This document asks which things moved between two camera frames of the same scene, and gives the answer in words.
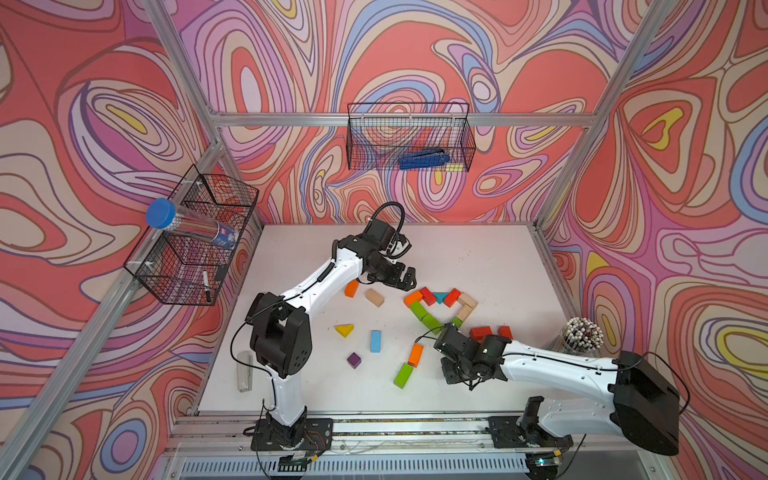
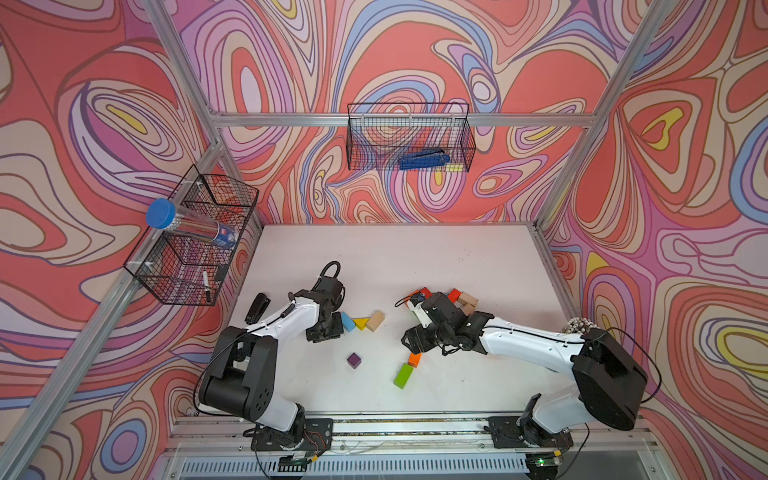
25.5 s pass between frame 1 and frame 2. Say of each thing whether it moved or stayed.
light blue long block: moved
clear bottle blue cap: stayed
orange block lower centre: stayed
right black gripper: moved
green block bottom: stayed
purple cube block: stayed
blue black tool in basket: stayed
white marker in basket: stayed
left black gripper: moved
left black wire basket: stayed
